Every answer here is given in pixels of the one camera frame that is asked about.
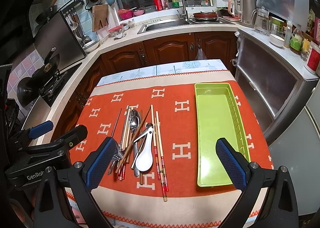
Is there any steel fork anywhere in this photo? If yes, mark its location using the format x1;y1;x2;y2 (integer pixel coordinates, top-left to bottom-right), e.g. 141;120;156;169
107;145;124;175

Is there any brown wooden chopstick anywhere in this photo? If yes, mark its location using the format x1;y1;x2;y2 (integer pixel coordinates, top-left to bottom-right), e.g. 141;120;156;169
115;107;151;173

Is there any white ceramic spoon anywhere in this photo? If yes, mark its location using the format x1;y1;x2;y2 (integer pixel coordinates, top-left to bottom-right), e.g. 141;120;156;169
136;127;153;172

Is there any red-banded bamboo chopstick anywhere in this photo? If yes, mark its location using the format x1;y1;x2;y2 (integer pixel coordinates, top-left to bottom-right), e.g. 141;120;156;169
151;104;161;180
156;111;169;192
155;118;168;202

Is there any twisted metal chopstick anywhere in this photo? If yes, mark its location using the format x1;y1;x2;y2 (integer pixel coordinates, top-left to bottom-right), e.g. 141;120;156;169
111;108;122;137

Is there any large steel spoon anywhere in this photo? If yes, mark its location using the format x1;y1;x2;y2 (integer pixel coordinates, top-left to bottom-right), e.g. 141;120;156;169
129;109;140;177

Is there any steel soup spoon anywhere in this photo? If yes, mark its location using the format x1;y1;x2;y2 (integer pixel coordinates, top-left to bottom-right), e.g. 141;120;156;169
134;123;153;159

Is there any black wok on stove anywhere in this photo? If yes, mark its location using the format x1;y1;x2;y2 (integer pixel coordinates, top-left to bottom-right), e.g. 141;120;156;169
17;47;60;108

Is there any orange H-pattern cloth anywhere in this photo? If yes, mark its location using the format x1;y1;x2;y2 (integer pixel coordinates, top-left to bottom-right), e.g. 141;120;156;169
71;71;273;227

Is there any black range hood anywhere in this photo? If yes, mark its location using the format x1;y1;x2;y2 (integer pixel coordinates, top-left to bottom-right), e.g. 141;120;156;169
34;12;86;70

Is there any green plastic tray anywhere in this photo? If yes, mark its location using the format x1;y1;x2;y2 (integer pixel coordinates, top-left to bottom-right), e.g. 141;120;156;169
194;83;251;187

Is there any wooden cutting board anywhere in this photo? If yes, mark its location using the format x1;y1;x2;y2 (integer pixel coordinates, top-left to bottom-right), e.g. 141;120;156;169
92;4;108;32

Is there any pink bowl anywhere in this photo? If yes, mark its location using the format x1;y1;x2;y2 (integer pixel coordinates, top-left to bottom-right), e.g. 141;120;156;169
118;9;133;20

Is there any steel sink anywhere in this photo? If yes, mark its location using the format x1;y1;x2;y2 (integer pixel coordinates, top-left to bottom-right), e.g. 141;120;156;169
137;19;190;34

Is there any red white canister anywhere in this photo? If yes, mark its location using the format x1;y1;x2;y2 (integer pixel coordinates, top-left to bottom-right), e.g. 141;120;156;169
304;42;320;75

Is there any red spray bottle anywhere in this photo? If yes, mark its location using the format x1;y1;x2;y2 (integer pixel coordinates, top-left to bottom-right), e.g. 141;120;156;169
154;0;163;11

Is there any white bowl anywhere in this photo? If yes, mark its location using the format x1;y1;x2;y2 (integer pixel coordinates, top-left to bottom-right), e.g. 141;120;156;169
269;33;285;48

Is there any green label bottle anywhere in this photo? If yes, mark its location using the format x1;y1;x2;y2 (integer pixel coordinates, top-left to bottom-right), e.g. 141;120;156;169
290;24;304;55

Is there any red frying pan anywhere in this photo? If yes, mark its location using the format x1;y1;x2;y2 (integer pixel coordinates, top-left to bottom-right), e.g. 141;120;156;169
193;12;218;21

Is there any glass teapot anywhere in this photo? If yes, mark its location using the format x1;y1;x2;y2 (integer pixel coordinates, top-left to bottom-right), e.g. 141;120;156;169
251;7;270;36

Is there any steel electric kettle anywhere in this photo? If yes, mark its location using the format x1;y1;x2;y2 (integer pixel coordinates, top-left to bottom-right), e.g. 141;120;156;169
228;0;257;28

